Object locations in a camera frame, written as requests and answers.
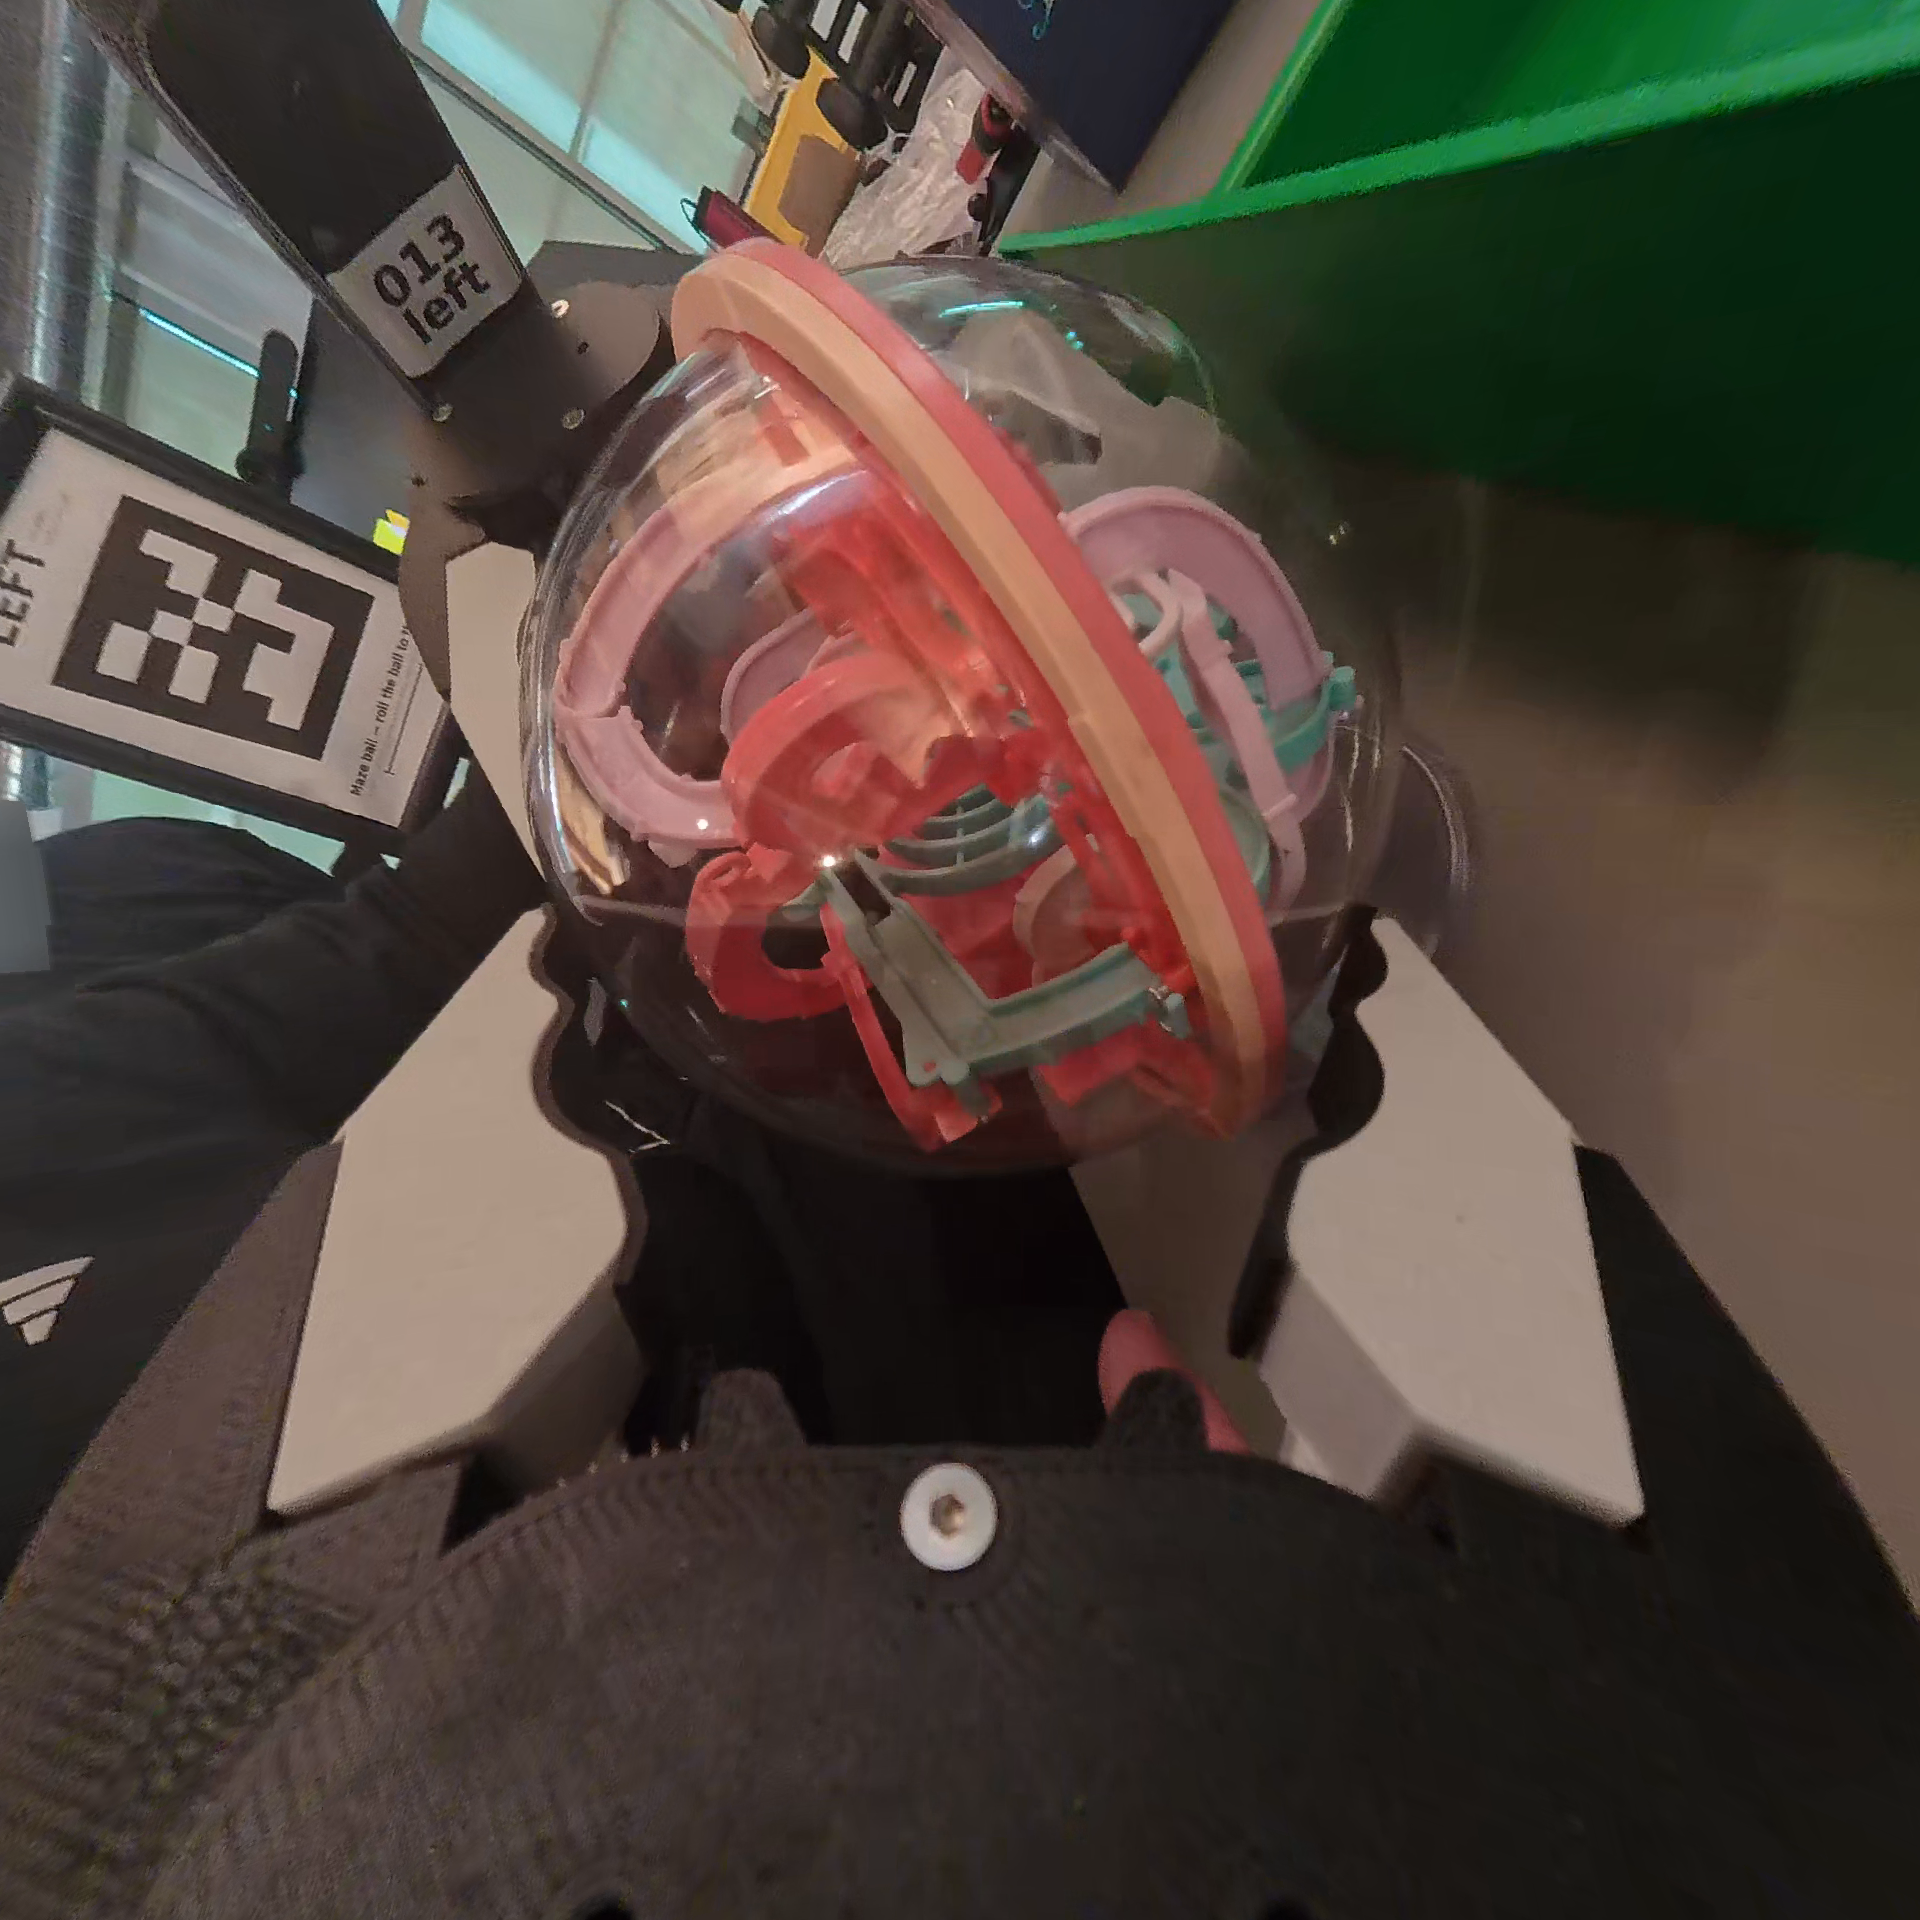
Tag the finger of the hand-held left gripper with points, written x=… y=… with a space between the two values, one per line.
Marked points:
x=484 y=644

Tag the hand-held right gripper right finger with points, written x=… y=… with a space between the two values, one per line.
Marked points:
x=1455 y=1243

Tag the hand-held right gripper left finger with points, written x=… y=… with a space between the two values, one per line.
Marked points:
x=452 y=1243

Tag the clear maze ball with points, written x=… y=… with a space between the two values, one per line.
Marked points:
x=932 y=721

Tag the person's left forearm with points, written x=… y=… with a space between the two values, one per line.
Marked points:
x=225 y=1020

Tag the person's right hand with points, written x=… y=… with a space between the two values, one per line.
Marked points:
x=1137 y=1343

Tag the framed marker sign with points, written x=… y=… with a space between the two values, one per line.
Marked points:
x=225 y=630

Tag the yellow box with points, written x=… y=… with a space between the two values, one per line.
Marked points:
x=802 y=136

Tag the dumbbell rack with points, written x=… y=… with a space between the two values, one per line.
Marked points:
x=870 y=59

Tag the blue cardboard box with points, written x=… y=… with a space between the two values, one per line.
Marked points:
x=1079 y=76

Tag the green plastic bin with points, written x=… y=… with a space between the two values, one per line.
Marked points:
x=1576 y=329

